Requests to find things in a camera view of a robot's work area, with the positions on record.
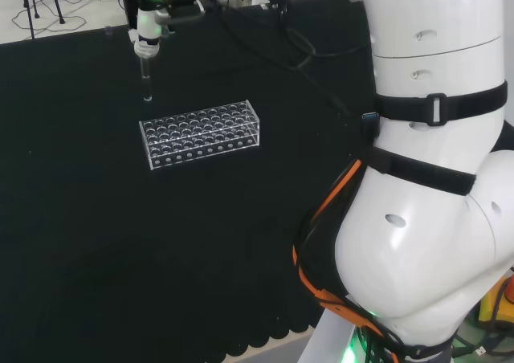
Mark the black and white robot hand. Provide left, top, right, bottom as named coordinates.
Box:
left=128, top=7, right=163, bottom=61

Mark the clear glass test tube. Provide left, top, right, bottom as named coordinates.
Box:
left=140, top=55, right=154, bottom=104

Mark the clear plastic test tube rack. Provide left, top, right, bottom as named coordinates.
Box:
left=138, top=100, right=262, bottom=172

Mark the black tripod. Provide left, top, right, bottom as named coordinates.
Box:
left=10, top=0, right=67, bottom=41

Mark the black bench cloth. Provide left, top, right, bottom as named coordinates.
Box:
left=0, top=0, right=378, bottom=358

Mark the yellow stop button box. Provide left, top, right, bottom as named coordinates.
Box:
left=476, top=276, right=514, bottom=332

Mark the thin black floor cable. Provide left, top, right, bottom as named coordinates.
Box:
left=11, top=0, right=121, bottom=33

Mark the black cable with blue plug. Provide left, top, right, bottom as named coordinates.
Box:
left=276, top=1, right=381, bottom=147

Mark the orange cable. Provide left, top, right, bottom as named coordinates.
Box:
left=292, top=158, right=407, bottom=363

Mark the black cable with silver plug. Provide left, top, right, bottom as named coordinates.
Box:
left=452, top=333, right=489, bottom=357

